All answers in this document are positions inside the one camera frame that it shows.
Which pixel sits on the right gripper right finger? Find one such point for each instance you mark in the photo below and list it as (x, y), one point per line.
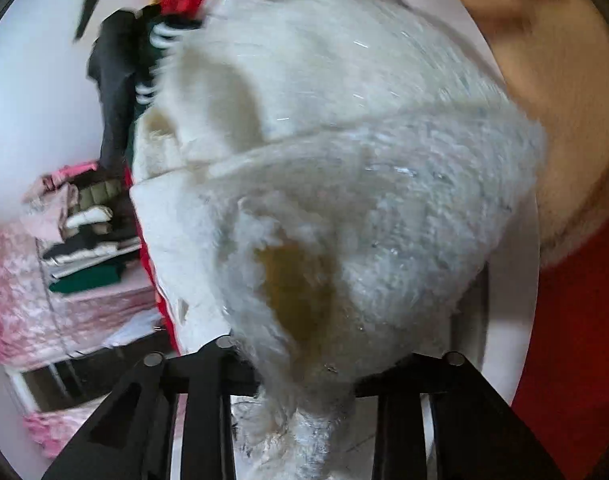
(414, 374)

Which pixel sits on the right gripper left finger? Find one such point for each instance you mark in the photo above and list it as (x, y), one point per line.
(219, 363)

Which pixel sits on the white fluffy cardigan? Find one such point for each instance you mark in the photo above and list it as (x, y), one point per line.
(334, 199)

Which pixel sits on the red floral blanket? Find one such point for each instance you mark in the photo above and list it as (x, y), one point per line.
(324, 179)

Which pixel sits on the green hanging garment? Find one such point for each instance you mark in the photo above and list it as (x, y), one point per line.
(95, 277)

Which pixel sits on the white puffer jacket hanging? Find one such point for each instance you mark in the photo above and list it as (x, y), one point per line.
(93, 215)

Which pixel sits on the pink floral curtain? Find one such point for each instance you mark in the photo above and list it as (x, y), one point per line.
(64, 353)

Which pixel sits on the olive puffer jacket hanging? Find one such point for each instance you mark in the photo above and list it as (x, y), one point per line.
(98, 194)

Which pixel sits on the white floral grid sheet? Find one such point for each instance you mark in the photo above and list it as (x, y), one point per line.
(484, 209)

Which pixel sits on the pink fluffy jacket hanging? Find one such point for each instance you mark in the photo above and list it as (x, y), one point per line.
(47, 202)

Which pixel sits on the black leather jacket folded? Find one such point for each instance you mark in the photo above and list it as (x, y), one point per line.
(112, 67)

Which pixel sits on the dark green striped garment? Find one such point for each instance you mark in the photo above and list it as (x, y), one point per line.
(156, 34)

